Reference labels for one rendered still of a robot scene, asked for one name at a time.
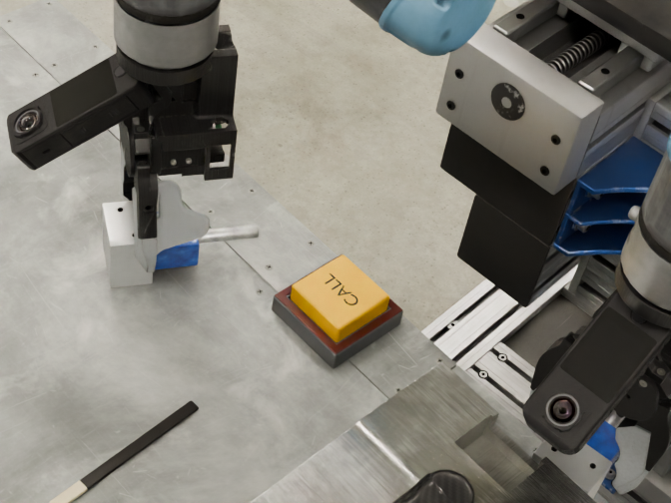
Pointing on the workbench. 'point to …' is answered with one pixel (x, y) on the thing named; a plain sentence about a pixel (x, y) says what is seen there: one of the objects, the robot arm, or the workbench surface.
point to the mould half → (413, 452)
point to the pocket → (497, 454)
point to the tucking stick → (126, 454)
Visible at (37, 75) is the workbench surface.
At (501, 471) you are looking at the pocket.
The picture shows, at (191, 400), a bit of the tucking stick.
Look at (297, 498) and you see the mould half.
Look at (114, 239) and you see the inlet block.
